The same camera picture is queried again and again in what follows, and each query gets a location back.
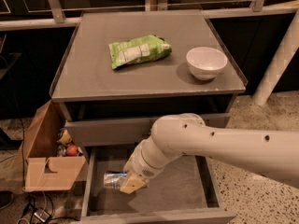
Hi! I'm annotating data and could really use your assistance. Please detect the silver redbull can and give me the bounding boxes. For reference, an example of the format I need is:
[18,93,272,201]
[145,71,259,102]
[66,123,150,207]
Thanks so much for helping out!
[103,171,127,189]

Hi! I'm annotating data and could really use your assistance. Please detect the green snack bag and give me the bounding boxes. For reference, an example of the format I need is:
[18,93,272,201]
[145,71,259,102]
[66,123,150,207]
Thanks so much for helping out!
[108,35,172,70]

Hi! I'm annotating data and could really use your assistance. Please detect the black floor cables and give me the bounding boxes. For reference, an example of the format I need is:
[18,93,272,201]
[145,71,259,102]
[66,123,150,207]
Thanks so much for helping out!
[15,193,82,224]

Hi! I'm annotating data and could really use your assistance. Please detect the yellowish packet in box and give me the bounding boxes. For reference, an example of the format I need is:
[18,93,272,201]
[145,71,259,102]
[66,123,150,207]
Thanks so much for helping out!
[57,128,72,146]

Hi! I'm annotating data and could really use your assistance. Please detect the grey drawer cabinet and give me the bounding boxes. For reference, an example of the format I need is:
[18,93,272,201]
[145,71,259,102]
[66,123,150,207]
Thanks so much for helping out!
[49,10,249,224]

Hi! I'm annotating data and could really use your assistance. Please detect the grey top drawer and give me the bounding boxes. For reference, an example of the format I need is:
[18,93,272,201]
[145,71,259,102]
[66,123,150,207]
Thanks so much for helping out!
[64,112,232,147]

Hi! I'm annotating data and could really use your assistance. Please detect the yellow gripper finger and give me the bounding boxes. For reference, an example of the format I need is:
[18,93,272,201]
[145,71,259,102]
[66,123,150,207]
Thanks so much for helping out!
[120,172,147,194]

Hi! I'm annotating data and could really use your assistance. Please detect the metal railing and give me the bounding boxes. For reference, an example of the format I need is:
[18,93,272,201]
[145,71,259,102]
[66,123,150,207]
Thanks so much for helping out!
[1,0,299,31]

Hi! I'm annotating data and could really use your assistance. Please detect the grey open middle drawer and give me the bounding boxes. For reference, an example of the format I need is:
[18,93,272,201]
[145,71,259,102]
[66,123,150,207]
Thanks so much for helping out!
[81,145,235,224]

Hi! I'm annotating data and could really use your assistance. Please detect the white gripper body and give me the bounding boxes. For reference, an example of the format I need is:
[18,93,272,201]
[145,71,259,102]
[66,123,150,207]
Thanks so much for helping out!
[123,143,164,180]

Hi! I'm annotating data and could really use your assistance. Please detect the brown cardboard box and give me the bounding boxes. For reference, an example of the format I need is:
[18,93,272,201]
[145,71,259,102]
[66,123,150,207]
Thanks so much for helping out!
[14,101,86,192]

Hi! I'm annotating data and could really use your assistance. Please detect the red apple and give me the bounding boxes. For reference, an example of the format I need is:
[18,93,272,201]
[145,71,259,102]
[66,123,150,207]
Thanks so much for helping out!
[65,145,78,156]

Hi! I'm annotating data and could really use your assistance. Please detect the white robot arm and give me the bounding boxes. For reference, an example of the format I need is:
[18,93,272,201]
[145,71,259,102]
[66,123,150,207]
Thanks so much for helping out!
[120,113,299,194]

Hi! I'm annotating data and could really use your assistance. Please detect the white ceramic bowl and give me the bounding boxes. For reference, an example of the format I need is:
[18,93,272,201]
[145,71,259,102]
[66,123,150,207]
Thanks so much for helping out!
[186,47,228,80]

